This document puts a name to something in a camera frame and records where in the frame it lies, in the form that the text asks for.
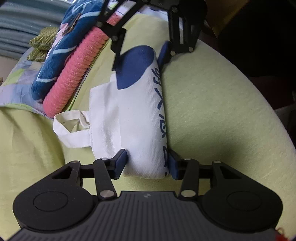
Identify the olive herringbone pillow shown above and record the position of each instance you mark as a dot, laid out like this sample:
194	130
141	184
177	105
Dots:
42	43

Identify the light floral bedsheet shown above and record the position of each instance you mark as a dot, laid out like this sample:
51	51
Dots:
16	89

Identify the pink ribbed rolled towel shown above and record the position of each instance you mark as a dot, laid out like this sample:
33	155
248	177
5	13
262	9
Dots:
74	70

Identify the blue patterned folded blanket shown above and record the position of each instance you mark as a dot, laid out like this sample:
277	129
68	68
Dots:
78	20

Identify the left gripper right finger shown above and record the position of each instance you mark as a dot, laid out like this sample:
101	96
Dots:
186	170

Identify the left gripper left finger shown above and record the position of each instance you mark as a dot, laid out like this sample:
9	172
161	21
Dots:
108	169

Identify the white printed canvas shopping bag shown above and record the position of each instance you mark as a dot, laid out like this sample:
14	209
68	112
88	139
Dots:
125	113

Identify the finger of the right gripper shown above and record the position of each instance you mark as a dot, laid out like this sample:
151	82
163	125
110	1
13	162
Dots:
184	30
116	33

